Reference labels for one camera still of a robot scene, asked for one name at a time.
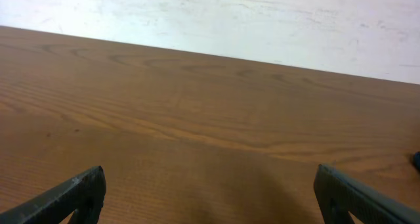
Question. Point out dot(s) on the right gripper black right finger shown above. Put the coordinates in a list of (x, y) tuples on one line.
[(341, 198)]

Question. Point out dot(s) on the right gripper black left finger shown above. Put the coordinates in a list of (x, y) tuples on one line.
[(81, 198)]

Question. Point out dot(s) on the dark blue garment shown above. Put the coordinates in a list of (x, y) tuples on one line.
[(416, 161)]

